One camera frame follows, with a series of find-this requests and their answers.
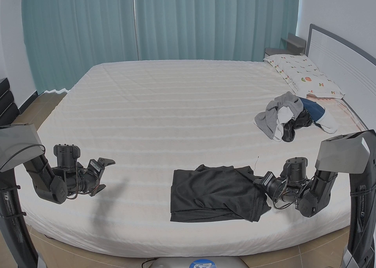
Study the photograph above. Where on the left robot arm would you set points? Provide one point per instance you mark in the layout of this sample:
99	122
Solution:
44	181

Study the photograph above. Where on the grey bedside table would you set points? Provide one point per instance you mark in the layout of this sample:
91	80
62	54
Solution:
293	42

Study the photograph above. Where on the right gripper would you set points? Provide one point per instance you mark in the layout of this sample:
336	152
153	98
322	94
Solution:
270	186

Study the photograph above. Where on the blue-green curtain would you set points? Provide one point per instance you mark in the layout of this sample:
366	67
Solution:
217	11
79	20

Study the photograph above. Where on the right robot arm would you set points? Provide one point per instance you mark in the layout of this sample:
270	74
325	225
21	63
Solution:
346	155

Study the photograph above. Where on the bed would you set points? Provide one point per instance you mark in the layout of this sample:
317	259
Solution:
161	99

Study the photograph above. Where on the black T-shirt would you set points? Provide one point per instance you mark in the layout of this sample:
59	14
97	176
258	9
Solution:
211	193

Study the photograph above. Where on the white printed pillow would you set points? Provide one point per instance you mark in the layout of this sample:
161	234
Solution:
305	76

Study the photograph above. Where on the black chest of drawers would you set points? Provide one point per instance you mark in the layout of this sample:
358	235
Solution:
7	102

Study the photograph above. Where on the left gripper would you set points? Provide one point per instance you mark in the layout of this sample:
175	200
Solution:
89	178

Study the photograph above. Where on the pile of clothes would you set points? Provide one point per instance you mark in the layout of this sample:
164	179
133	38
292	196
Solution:
270	118

